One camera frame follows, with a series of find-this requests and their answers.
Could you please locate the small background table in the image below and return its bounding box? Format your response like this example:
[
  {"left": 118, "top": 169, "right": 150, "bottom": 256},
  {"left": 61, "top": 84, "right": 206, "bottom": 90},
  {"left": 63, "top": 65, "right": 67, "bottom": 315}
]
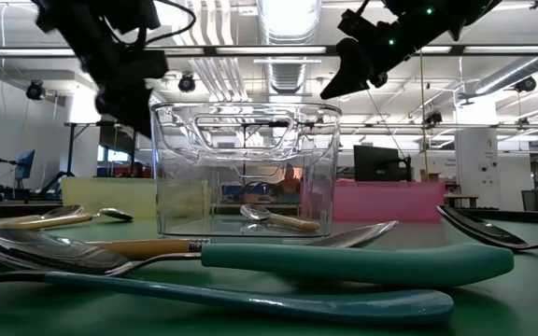
[{"left": 446, "top": 194, "right": 480, "bottom": 210}]

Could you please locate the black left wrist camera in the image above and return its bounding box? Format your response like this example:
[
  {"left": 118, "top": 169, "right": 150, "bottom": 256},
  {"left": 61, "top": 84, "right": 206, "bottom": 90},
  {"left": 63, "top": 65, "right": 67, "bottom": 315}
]
[{"left": 123, "top": 46, "right": 170, "bottom": 81}]

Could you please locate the small blue-screen monitor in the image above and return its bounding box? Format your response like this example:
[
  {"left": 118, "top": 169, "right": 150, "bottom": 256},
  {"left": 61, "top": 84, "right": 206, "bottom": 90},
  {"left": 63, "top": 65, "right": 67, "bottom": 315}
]
[{"left": 14, "top": 148, "right": 37, "bottom": 182}]

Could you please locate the yellow-handled metal spoon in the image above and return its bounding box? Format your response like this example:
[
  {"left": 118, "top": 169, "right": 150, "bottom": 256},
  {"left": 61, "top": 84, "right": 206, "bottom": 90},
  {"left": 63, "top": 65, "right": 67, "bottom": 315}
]
[
  {"left": 0, "top": 220, "right": 400, "bottom": 267},
  {"left": 0, "top": 204, "right": 85, "bottom": 231},
  {"left": 239, "top": 203, "right": 321, "bottom": 233},
  {"left": 0, "top": 207, "right": 135, "bottom": 231}
]

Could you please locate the pink plastic bin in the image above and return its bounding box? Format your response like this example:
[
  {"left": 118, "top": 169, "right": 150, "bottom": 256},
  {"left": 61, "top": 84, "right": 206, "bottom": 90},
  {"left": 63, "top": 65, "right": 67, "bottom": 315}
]
[{"left": 333, "top": 180, "right": 446, "bottom": 223}]

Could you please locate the black overhead frame bar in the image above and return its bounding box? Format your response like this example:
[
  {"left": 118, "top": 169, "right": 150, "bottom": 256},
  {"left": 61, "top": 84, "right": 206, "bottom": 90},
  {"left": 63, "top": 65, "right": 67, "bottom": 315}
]
[{"left": 0, "top": 44, "right": 538, "bottom": 59}]

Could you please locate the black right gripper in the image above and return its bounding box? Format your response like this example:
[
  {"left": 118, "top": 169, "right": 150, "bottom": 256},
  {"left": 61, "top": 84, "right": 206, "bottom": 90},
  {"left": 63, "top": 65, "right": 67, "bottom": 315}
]
[{"left": 319, "top": 2, "right": 438, "bottom": 100}]

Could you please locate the black standing desk frame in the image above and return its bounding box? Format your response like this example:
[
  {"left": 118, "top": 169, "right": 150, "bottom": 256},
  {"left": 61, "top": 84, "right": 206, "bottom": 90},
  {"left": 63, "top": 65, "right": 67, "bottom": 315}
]
[{"left": 63, "top": 121, "right": 153, "bottom": 178}]

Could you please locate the black ceiling camera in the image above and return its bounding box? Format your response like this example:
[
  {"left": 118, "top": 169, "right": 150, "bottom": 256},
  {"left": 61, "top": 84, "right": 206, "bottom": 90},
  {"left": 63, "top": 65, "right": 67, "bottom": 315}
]
[
  {"left": 423, "top": 109, "right": 444, "bottom": 128},
  {"left": 25, "top": 79, "right": 47, "bottom": 102},
  {"left": 513, "top": 75, "right": 538, "bottom": 94},
  {"left": 177, "top": 72, "right": 197, "bottom": 94}
]

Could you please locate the clear plastic bin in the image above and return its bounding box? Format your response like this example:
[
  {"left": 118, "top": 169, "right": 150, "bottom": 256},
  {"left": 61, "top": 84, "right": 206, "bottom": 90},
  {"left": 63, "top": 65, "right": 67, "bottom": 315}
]
[{"left": 149, "top": 101, "right": 344, "bottom": 238}]

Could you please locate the yellow plastic bin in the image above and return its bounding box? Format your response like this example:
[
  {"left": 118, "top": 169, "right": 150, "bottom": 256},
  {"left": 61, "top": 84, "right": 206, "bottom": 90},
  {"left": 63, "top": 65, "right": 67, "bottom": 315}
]
[{"left": 61, "top": 175, "right": 158, "bottom": 220}]

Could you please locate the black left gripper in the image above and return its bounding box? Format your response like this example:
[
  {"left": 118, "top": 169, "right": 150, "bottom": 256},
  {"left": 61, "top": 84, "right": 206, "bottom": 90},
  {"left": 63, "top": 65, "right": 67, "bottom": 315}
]
[{"left": 75, "top": 27, "right": 158, "bottom": 139}]

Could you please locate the white pillar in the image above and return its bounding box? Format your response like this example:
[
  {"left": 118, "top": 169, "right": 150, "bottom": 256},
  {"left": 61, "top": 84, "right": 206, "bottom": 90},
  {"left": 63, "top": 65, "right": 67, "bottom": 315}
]
[{"left": 454, "top": 126, "right": 503, "bottom": 210}]

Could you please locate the blue-handled metal spoon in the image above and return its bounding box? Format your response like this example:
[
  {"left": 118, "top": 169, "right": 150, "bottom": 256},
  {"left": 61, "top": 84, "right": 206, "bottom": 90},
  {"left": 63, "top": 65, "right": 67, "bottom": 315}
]
[{"left": 0, "top": 263, "right": 455, "bottom": 327}]

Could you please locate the black computer monitor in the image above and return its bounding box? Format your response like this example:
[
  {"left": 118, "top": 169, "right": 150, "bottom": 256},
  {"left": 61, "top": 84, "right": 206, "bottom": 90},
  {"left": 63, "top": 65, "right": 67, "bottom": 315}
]
[{"left": 352, "top": 144, "right": 413, "bottom": 183}]

